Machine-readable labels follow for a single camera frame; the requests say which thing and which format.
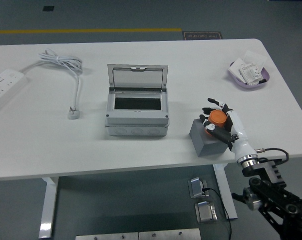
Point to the white power plug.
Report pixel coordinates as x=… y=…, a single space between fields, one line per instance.
x=74 y=115

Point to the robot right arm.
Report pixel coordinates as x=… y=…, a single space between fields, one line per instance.
x=265 y=172

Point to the grey cube holder block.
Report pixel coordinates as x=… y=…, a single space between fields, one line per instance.
x=210 y=148

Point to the white square switch plate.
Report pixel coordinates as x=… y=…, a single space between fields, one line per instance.
x=235 y=68

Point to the clear plastic bag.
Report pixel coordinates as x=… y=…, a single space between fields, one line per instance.
x=255 y=57

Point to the white power strip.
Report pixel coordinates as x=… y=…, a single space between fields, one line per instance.
x=3 y=85

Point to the small black part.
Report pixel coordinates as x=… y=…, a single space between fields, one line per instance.
x=263 y=81

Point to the white table leg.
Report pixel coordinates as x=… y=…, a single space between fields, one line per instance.
x=47 y=212
x=226 y=195

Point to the grey plastic box base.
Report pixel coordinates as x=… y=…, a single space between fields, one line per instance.
x=138 y=131

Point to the metal floor socket box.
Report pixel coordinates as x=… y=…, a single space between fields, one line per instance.
x=197 y=187
x=205 y=212

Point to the dark floor sign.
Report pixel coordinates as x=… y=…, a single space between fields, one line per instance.
x=202 y=36

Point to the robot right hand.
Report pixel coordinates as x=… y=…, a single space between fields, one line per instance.
x=243 y=146

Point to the grey box cover frame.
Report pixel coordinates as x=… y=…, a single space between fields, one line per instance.
x=137 y=117

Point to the black floor hatch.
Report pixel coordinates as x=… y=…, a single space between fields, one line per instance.
x=48 y=8

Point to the transparent hinged box lid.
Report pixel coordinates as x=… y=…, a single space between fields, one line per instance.
x=138 y=77

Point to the printed socket package card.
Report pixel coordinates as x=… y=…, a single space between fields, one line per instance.
x=250 y=73

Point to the orange cylindrical battery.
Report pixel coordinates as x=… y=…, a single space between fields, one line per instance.
x=216 y=117

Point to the grey metal plate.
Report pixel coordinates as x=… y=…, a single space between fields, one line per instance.
x=105 y=236
x=168 y=235

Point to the purple plastic tray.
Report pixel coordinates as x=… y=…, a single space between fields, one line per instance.
x=264 y=72

